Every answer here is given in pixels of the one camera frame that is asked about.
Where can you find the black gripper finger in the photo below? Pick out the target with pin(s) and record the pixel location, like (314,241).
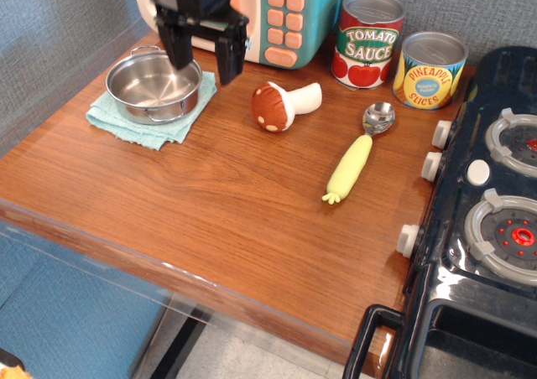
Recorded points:
(230,49)
(177,44)

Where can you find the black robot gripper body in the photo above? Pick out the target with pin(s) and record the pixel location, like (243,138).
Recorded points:
(207,19)

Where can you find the toy microwave teal and cream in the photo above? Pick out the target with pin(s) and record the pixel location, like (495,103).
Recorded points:
(281,33)

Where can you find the light blue folded cloth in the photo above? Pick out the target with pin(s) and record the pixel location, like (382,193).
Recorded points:
(104,114)

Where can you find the black table leg frame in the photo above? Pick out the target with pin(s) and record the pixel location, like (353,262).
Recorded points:
(171,344)

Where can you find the stainless steel pot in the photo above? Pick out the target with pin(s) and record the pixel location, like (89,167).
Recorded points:
(149,90)

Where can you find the spoon with yellow-green handle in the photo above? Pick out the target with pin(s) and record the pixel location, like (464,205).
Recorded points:
(377,118)

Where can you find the plush brown mushroom toy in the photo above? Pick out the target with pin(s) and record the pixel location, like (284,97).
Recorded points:
(274,109)

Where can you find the tomato sauce can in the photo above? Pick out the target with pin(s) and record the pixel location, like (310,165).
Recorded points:
(368,33)

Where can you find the pineapple slices can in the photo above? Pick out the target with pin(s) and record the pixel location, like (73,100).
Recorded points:
(429,69)

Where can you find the dark blue toy stove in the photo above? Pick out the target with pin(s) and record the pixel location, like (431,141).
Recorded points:
(470,308)

